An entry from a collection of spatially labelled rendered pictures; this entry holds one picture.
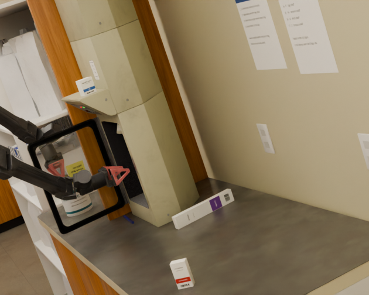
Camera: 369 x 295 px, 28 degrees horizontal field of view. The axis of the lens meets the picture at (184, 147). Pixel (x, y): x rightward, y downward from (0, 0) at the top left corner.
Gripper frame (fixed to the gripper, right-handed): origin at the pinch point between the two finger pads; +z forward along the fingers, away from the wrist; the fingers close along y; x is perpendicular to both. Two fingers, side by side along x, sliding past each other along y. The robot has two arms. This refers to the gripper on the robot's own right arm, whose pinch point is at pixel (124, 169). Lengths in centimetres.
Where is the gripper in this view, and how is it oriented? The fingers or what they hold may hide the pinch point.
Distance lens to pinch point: 292.8
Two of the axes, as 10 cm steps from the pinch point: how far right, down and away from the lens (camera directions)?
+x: 3.4, 9.2, 1.9
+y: -3.4, -0.7, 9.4
